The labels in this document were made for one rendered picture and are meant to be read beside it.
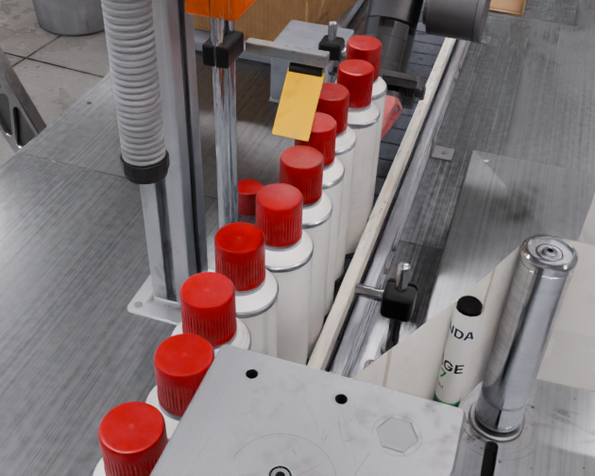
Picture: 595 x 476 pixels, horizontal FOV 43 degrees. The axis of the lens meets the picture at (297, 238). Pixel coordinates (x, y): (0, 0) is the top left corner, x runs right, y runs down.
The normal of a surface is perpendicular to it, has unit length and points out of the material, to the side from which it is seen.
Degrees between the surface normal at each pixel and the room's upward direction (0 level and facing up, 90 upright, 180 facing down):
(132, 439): 2
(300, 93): 47
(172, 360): 2
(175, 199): 90
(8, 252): 0
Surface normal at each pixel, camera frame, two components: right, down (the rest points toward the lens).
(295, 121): -0.21, -0.09
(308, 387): 0.04, -0.77
